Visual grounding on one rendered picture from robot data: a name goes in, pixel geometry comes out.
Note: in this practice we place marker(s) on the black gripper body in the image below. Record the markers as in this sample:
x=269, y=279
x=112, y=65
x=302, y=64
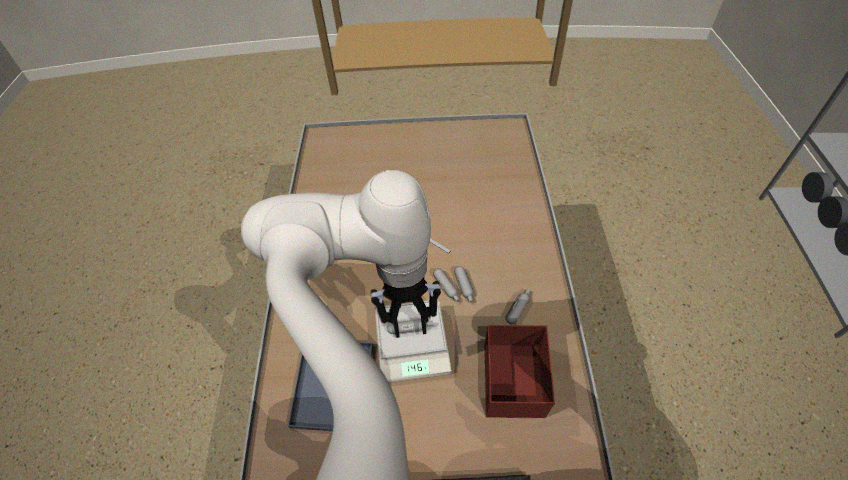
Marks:
x=406, y=292

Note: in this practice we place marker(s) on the dark table edge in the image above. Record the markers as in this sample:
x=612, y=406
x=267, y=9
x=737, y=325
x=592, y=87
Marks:
x=423, y=119

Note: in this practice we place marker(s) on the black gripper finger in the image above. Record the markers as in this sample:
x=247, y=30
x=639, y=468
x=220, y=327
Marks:
x=426, y=312
x=377, y=298

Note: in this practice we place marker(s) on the red open box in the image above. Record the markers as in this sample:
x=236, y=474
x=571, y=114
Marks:
x=521, y=371

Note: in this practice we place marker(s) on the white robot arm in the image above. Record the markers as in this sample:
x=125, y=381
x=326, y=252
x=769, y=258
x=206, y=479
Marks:
x=298, y=235

